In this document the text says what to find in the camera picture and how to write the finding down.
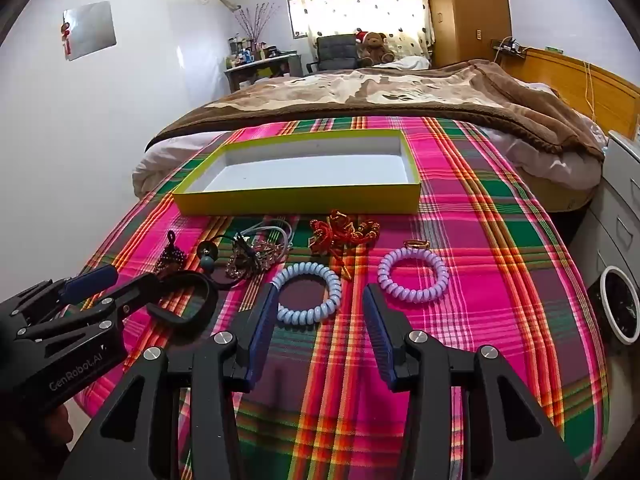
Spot wooden desk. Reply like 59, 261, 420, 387
224, 52, 303, 93

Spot white rimmed round bin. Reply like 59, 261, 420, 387
597, 266, 640, 345

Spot dark grey chair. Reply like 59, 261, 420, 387
306, 34, 360, 75

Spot purple spiral hair tie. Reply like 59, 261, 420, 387
377, 247, 450, 303

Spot brown beaded ornament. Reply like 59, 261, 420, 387
154, 230, 187, 274

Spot gold pearl hair clip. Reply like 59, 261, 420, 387
225, 240, 282, 281

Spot patterned curtain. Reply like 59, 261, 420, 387
291, 0, 435, 58

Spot blue spiral hair tie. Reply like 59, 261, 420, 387
274, 262, 342, 325

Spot brown patterned blanket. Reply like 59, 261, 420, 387
145, 59, 606, 161

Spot person's left hand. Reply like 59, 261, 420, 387
0, 405, 75, 480

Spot silver wall sheet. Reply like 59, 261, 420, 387
62, 1, 117, 62

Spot thin white hair band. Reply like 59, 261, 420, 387
240, 222, 296, 261

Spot window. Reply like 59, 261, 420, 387
287, 0, 308, 38

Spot pink green plaid blanket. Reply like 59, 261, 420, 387
70, 116, 611, 480

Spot red gold knot ornament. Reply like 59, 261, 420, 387
350, 217, 381, 249
327, 209, 361, 233

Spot wooden wardrobe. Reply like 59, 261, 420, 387
420, 0, 513, 68

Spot black wristband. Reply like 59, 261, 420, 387
147, 270, 219, 336

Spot brown teddy bear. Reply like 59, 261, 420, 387
354, 30, 396, 67

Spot red knot ornament with cord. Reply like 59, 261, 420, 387
308, 220, 352, 281

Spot yellow cable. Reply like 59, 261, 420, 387
582, 60, 597, 122

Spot vase of pink branches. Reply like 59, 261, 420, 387
235, 2, 281, 53

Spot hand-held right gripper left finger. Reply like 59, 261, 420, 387
57, 282, 281, 480

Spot wooden headboard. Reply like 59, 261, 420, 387
500, 47, 640, 141

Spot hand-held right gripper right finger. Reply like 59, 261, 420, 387
362, 284, 583, 480

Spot power strip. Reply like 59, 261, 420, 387
492, 37, 531, 56

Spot black hair tie with beads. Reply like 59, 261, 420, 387
197, 232, 261, 292

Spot yellow-green cardboard box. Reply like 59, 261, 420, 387
171, 129, 422, 216

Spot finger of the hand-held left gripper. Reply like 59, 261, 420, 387
17, 272, 162, 345
10, 265, 119, 318

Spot bottles on desk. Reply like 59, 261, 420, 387
227, 35, 281, 66

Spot white nightstand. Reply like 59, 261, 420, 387
582, 130, 640, 286

